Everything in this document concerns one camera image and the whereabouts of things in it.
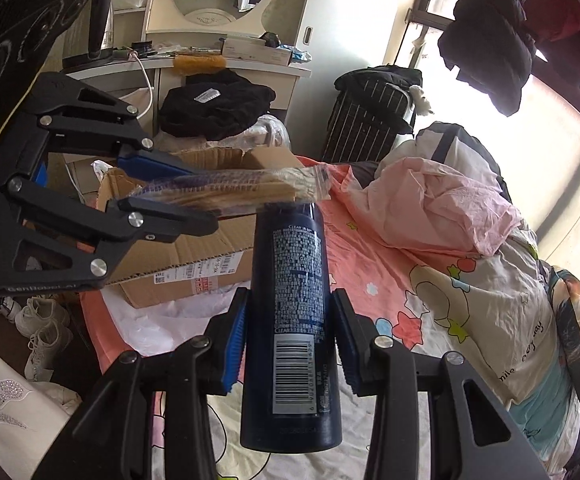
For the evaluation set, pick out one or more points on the white sneaker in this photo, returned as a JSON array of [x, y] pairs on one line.
[[47, 350], [40, 312]]

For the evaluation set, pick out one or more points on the black hanging jacket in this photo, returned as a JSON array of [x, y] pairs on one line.
[[490, 35]]

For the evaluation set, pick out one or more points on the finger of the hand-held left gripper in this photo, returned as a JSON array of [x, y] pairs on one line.
[[160, 222], [155, 162]]

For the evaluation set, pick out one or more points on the white rhinestone garment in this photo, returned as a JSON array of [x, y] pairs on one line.
[[0, 410]]

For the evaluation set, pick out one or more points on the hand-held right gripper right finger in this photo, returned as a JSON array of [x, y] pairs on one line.
[[342, 340]]

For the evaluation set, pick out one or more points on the cartoon print duvet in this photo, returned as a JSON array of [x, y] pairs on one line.
[[560, 170]]

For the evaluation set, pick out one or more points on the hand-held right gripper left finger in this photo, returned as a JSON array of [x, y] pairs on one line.
[[235, 345]]

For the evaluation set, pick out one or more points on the brown cardboard box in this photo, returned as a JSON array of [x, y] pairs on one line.
[[195, 265]]

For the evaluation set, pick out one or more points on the dark printed pillow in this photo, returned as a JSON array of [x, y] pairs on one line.
[[575, 320]]

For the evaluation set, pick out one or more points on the white navy pillow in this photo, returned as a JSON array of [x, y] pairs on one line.
[[450, 140]]

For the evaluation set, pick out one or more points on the clear packet of wooden sticks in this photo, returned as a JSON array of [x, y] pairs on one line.
[[250, 185]]

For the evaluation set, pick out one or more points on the crumpled pink cloth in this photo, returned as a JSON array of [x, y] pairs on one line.
[[435, 200]]

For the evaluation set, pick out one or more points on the white flat box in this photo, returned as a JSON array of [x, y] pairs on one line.
[[255, 51]]

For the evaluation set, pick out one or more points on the dark blue bottle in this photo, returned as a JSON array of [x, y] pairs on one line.
[[270, 240]]

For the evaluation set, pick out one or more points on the orange fluffy brush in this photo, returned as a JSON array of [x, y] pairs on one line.
[[197, 63]]

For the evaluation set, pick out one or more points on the black garment pile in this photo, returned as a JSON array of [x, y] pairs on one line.
[[220, 110]]

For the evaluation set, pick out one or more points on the black striped bag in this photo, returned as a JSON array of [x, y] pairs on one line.
[[365, 120]]

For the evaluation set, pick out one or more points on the white plastic bag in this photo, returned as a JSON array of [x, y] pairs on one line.
[[170, 325]]

